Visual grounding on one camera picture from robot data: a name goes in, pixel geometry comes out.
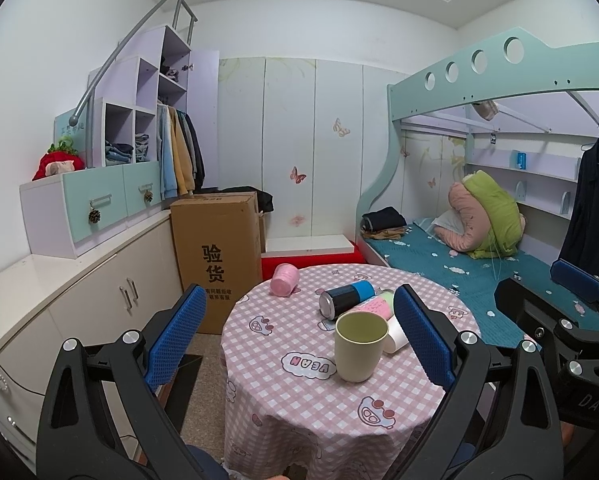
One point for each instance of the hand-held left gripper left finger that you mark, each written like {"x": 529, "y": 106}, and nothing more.
{"x": 175, "y": 340}

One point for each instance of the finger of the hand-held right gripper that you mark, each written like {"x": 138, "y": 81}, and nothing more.
{"x": 577, "y": 280}
{"x": 524, "y": 305}

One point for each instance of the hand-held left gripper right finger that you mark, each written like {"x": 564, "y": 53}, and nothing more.
{"x": 422, "y": 340}

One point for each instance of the white cup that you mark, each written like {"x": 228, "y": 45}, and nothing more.
{"x": 398, "y": 341}

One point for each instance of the pink and green cup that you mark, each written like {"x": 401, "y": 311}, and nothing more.
{"x": 379, "y": 305}

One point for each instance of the black and blue cup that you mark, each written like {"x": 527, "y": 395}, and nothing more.
{"x": 347, "y": 298}

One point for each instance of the cream cup with green inside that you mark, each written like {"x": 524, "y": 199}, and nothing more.
{"x": 359, "y": 347}

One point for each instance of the dark hanging jacket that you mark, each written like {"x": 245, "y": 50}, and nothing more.
{"x": 592, "y": 200}

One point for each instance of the teal printed bed sheet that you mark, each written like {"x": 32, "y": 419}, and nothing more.
{"x": 429, "y": 255}

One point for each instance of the tall cardboard box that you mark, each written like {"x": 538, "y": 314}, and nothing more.
{"x": 214, "y": 260}

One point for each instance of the green blanket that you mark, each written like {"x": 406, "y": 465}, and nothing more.
{"x": 497, "y": 210}

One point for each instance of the pink blanket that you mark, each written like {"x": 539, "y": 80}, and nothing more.
{"x": 459, "y": 220}

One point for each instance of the beige low cabinet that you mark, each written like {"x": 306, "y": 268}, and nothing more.
{"x": 79, "y": 290}

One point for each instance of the folded tan clothes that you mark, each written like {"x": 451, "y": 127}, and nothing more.
{"x": 387, "y": 235}

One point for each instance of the white pillow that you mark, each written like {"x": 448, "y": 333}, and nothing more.
{"x": 447, "y": 222}

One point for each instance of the round table, pink checked cloth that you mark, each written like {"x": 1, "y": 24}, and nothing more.
{"x": 279, "y": 385}

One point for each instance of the person's leg in jeans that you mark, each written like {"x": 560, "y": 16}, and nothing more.
{"x": 207, "y": 462}
{"x": 462, "y": 456}

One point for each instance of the folded dark clothes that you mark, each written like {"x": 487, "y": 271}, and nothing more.
{"x": 383, "y": 218}

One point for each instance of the blue can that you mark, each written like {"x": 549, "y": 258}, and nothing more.
{"x": 521, "y": 160}

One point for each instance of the red platform box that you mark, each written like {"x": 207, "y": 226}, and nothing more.
{"x": 309, "y": 259}

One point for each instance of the pine cone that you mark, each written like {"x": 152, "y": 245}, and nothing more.
{"x": 94, "y": 216}
{"x": 148, "y": 196}

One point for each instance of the white board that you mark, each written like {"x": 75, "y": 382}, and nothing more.
{"x": 309, "y": 244}

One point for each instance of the black cloth bag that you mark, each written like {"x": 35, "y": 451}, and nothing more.
{"x": 259, "y": 200}

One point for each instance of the teal drawer unit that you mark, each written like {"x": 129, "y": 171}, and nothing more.
{"x": 79, "y": 205}

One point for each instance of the yellow hanging jacket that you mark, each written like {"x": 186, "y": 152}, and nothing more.
{"x": 183, "y": 160}

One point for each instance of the hanging clothes row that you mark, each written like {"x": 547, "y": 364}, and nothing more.
{"x": 167, "y": 160}

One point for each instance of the dark hanging coat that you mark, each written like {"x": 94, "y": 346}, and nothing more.
{"x": 197, "y": 155}

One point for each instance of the beige hanging bag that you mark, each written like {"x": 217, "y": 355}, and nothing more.
{"x": 484, "y": 110}

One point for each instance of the folded jeans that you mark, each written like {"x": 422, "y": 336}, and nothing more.
{"x": 118, "y": 152}

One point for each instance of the red plush toy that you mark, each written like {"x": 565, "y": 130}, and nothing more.
{"x": 54, "y": 162}

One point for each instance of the teal sign board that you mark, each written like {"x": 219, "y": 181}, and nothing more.
{"x": 72, "y": 132}

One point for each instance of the white wardrobe with butterflies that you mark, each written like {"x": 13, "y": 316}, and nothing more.
{"x": 289, "y": 135}

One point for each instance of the lilac stair cabinet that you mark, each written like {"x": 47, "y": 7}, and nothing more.
{"x": 149, "y": 90}

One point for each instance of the grey metal handrail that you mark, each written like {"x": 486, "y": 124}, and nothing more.
{"x": 124, "y": 45}

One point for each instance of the white wall shelf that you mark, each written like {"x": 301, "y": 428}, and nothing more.
{"x": 524, "y": 172}

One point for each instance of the teal bunk bed frame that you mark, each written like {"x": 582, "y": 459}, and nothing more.
{"x": 419, "y": 95}

